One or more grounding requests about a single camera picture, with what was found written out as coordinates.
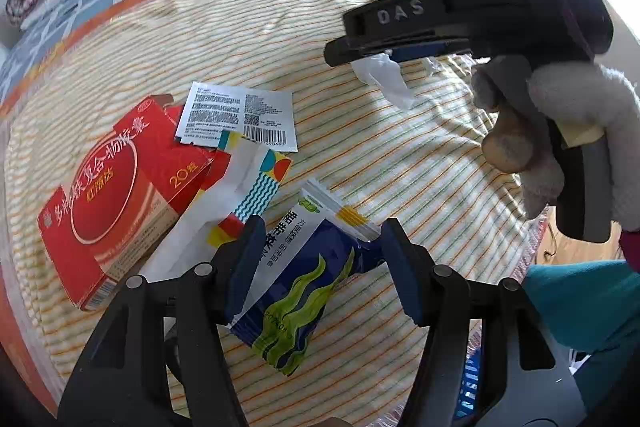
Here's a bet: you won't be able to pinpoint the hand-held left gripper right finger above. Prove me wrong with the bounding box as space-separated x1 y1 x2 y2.
382 218 586 427

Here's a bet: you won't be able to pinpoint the red medicine box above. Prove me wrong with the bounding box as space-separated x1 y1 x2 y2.
37 94 236 312

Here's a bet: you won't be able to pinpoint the person's right hand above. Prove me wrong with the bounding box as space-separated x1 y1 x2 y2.
471 56 640 233

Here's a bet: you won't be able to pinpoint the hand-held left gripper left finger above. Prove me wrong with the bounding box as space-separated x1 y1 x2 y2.
57 214 268 427

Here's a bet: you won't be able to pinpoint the white colourful-patterned paper bag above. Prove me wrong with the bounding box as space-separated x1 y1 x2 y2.
135 131 293 283

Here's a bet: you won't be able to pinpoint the teal trousers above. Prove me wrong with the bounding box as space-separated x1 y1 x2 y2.
522 257 640 427

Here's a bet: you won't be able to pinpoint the white tissue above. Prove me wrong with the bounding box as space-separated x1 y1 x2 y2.
350 52 416 110

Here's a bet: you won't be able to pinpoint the blue green snack packet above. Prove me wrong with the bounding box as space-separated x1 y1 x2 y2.
227 179 386 378

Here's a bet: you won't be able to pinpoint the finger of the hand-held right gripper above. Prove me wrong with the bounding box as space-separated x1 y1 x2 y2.
324 32 481 68
344 0 501 38

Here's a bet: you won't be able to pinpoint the striped cream blanket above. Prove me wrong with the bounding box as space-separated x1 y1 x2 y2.
5 0 546 427

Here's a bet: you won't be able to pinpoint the white barcode leaflet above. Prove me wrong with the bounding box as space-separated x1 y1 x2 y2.
174 82 299 152

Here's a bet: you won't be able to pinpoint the orange bed sheet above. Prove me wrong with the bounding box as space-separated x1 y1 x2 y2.
0 0 361 415

